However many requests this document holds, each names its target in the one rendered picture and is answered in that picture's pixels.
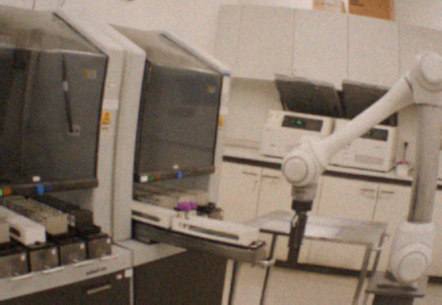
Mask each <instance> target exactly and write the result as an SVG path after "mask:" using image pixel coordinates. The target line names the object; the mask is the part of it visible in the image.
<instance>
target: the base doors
mask: <svg viewBox="0 0 442 305"><path fill-rule="evenodd" d="M242 171H243V172H245V171H246V172H248V173H253V174H255V173H257V175H250V174H245V173H242ZM226 175H228V176H233V177H237V179H232V178H226ZM263 175H268V176H271V177H276V178H277V177H278V178H279V179H273V178H267V177H263ZM255 181H258V182H257V183H255ZM284 183H285V184H289V185H291V184H290V183H288V182H287V180H286V179H285V178H284V176H283V175H282V172H281V171H275V170H269V169H263V168H257V167H251V166H245V165H239V164H231V163H225V162H222V167H221V176H220V185H219V194H218V203H217V207H222V210H224V215H223V219H225V220H228V221H234V223H236V224H239V223H242V222H245V221H248V220H250V219H253V218H256V217H259V216H261V215H264V214H267V213H269V212H272V211H274V210H277V209H280V210H290V211H293V210H291V208H290V206H291V204H292V199H293V198H292V197H291V196H290V195H291V187H288V186H284V185H283V184H284ZM254 184H256V189H255V192H253V189H254ZM362 188H365V189H366V190H368V189H370V190H374V191H363V190H362ZM378 190H379V193H378ZM381 191H392V192H393V193H388V192H381ZM345 193H354V194H356V196H351V195H347V196H345V195H344V194H345ZM410 193H411V188H408V187H400V186H391V185H382V184H380V187H379V184H373V183H367V182H364V183H363V182H358V181H354V180H352V181H350V180H345V179H339V178H336V179H334V178H329V177H324V178H323V176H320V177H319V181H318V189H317V197H316V198H315V199H314V204H313V206H312V210H311V211H309V212H307V213H309V214H313V213H314V214H318V215H322V216H323V215H326V216H335V217H339V218H340V217H343V218H347V219H348V218H352V219H359V220H367V221H370V220H371V221H375V222H376V221H378V222H386V223H388V222H389V224H388V227H387V229H386V232H387V233H391V234H392V235H391V237H390V239H389V241H388V242H387V243H386V245H385V247H384V248H383V251H382V253H381V255H380V259H379V263H378V265H377V271H386V269H387V262H388V258H389V253H390V250H391V244H392V242H393V239H394V235H395V231H396V229H397V227H398V225H399V223H400V222H401V221H402V218H403V217H405V216H406V215H407V212H408V206H409V202H410ZM372 196H375V198H374V199H372ZM377 196H378V197H377ZM380 196H381V197H382V198H381V199H380ZM375 204H376V207H375ZM374 209H375V214H374ZM373 216H374V218H373ZM431 220H432V222H433V223H434V225H435V227H436V230H435V231H436V233H435V238H434V245H433V253H432V262H431V265H430V268H429V270H428V271H427V272H426V275H435V276H436V275H437V276H439V275H440V276H442V191H436V195H435V200H434V205H433V213H432V219H431ZM288 239H289V237H285V236H280V235H278V240H277V247H276V254H275V255H274V258H275V259H276V260H277V259H280V260H283V261H286V260H287V253H288V251H289V248H288V247H287V244H288ZM258 240H260V241H266V243H267V244H269V245H268V246H267V253H266V257H267V258H269V250H270V243H271V242H272V234H267V233H264V234H263V233H258ZM302 243H304V244H303V245H301V248H300V253H299V260H298V262H297V263H305V264H312V265H322V266H328V267H343V268H353V269H361V267H363V265H362V262H363V261H364V255H366V253H365V250H366V249H367V246H357V245H354V246H353V245H350V244H349V245H347V244H340V243H333V242H330V243H329V242H325V241H324V242H321V241H318V240H317V241H313V240H306V239H304V241H303V242H302Z"/></svg>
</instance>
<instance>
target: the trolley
mask: <svg viewBox="0 0 442 305"><path fill-rule="evenodd" d="M307 215H308V216H309V217H308V221H307V227H306V230H305V234H304V239H306V240H313V241H317V240H318V241H321V242H324V241H325V242H329V243H330V242H333V243H340V244H347V245H349V244H350V245H353V246H354V245H357V246H367V249H366V255H365V258H364V261H363V267H362V269H361V272H360V277H359V278H358V284H357V287H356V290H355V294H354V296H353V301H352V304H351V305H357V303H358V300H359V297H360V293H361V291H362V285H363V283H364V280H365V275H366V273H367V268H368V265H369V263H370V257H371V254H372V251H373V252H374V251H376V252H377V253H376V256H375V260H374V264H373V266H372V270H371V275H370V277H369V282H370V280H371V278H372V277H373V275H374V274H375V273H376V270H377V265H378V263H379V259H380V255H381V253H382V251H383V248H384V247H385V245H386V243H387V242H388V241H389V239H390V237H391V235H392V234H391V233H387V232H386V229H387V227H388V224H389V222H388V223H386V222H378V221H376V222H375V221H371V220H370V221H367V220H359V219H352V218H348V219H347V218H343V217H340V218H339V217H335V216H326V215H323V216H322V215H318V214H314V213H313V214H309V213H307ZM294 216H295V211H290V210H280V209H277V210H274V211H272V212H269V213H267V214H264V215H261V216H259V217H256V218H253V219H250V220H248V221H245V222H242V223H239V224H241V225H245V226H250V227H255V228H256V227H258V228H259V232H260V233H263V234H264V233H267V234H272V242H271V243H270V250H269V258H268V261H271V260H274V255H275V254H276V247H277V240H278V235H280V236H285V237H289V232H290V223H291V220H293V217H294ZM385 236H388V238H387V239H386V240H385ZM379 238H380V241H379V244H378V247H373V246H374V245H375V243H376V242H377V241H378V239H379ZM384 240H385V242H384ZM240 266H241V262H239V261H235V260H234V261H233V267H232V274H231V281H230V288H229V295H228V301H227V305H235V300H236V294H237V287H238V280H239V273H240ZM272 270H273V263H272V264H271V265H269V266H268V267H266V272H265V279H264V283H263V286H262V292H261V299H260V303H259V305H265V301H266V295H267V290H268V289H269V283H270V276H271V272H272ZM369 282H368V283H369ZM368 298H369V293H368V294H367V293H365V294H364V299H363V302H362V304H361V305H366V303H367V301H368Z"/></svg>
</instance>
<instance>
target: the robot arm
mask: <svg viewBox="0 0 442 305"><path fill-rule="evenodd" d="M413 102H416V103H417V123H416V129H417V133H416V142H415V155H414V168H413V176H412V183H411V193H410V202H409V206H408V212H407V215H406V216H405V217H403V218H402V221H401V222H400V223H399V225H398V227H397V229H396V231H395V235H394V239H393V242H392V244H391V250H390V253H389V258H388V262H387V269H386V271H385V272H383V277H382V279H381V281H379V282H378V283H377V285H376V287H378V288H379V287H380V288H383V287H384V288H395V289H405V290H413V291H415V290H417V289H418V285H417V283H418V281H419V280H420V279H421V278H422V277H423V276H424V275H425V274H426V272H427V271H428V270H429V268H430V265H431V262H432V253H433V245H434V238H435V233H436V231H435V230H436V227H435V225H434V223H433V222H432V220H431V219H432V213H433V205H434V200H435V195H436V187H437V178H438V168H439V159H440V147H441V132H442V58H441V57H440V56H439V55H438V54H437V53H435V52H432V51H430V50H426V51H425V50H424V51H423V52H421V53H419V54H418V55H417V56H416V57H415V59H414V60H413V63H412V66H411V67H410V70H408V72H407V73H406V74H405V76H404V75H403V77H402V79H401V78H400V80H399V81H398V82H397V84H396V85H395V86H394V87H393V88H392V90H390V92H388V94H386V95H385V96H384V98H381V100H379V102H377V104H376V103H375V104H374V105H373V106H372V107H371V108H369V109H367V110H366V111H365V112H363V113H362V114H361V115H360V116H357V117H356V118H354V119H353V120H352V121H351V122H350V123H348V124H347V125H346V126H345V127H342V128H341V129H339V130H337V131H336V132H335V133H333V134H331V136H329V137H327V138H325V139H324V140H322V138H321V137H320V136H317V135H315V134H301V135H300V136H299V138H298V140H297V142H296V144H295V147H294V150H292V151H290V152H289V153H287V154H286V155H285V157H284V158H283V161H282V165H281V172H282V175H283V176H284V178H285V179H286V180H287V182H288V183H290V184H291V185H292V186H291V195H290V196H291V197H292V198H293V199H292V204H291V206H290V208H291V210H293V211H295V216H294V217H293V220H291V223H290V232H289V239H288V244H287V247H288V248H289V251H288V253H287V260H286V264H287V265H292V266H294V265H295V263H297V262H298V260H299V253H300V248H301V245H303V244H304V243H302V242H303V241H304V234H305V230H306V227H307V221H308V217H309V216H308V215H307V212H309V211H311V210H312V206H313V204H314V199H315V198H316V197H317V189H318V181H319V177H320V175H321V173H322V172H323V171H325V170H326V169H327V168H328V164H329V160H330V159H331V158H332V157H333V156H335V154H336V153H338V152H339V151H341V149H343V148H344V147H346V145H348V144H350V143H351V142H352V141H354V140H355V139H356V138H358V137H359V136H360V135H362V134H363V133H364V132H367V131H368V130H369V129H371V128H372V127H373V126H374V125H376V124H377V123H379V122H381V121H382V120H383V119H384V118H386V117H388V116H389V115H391V114H392V113H393V112H396V111H398V110H399V109H400V108H404V107H405V106H407V105H410V104H411V103H413Z"/></svg>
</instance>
